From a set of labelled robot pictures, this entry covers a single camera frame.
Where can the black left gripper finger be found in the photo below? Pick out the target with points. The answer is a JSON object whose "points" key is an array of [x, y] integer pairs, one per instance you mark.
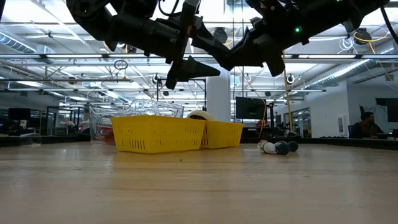
{"points": [[214, 48], [196, 70]]}

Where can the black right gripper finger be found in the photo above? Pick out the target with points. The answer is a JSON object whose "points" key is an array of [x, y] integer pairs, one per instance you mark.
{"points": [[274, 59], [248, 53]]}

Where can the black and cream tape roll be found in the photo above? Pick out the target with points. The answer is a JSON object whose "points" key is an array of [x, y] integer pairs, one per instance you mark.
{"points": [[202, 114]]}

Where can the red snack packet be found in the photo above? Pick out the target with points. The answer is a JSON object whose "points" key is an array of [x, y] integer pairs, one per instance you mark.
{"points": [[104, 135]]}

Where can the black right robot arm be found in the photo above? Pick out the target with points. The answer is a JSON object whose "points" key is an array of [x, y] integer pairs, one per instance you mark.
{"points": [[342, 12]]}

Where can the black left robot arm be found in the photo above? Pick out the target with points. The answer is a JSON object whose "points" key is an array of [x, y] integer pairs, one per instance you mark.
{"points": [[90, 15]]}

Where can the white column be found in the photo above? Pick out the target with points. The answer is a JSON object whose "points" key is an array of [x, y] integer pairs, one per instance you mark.
{"points": [[218, 96]]}

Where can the black monitor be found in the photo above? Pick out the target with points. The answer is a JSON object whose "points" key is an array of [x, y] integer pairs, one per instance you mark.
{"points": [[250, 108]]}

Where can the clear plastic bin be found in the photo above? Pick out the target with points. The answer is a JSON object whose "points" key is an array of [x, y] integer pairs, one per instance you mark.
{"points": [[143, 107]]}

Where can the yellow slotted plastic basket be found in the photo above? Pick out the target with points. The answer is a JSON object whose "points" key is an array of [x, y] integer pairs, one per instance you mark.
{"points": [[155, 133], [224, 133]]}

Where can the seated person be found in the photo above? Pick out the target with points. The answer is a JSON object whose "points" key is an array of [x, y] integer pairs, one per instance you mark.
{"points": [[367, 127]]}

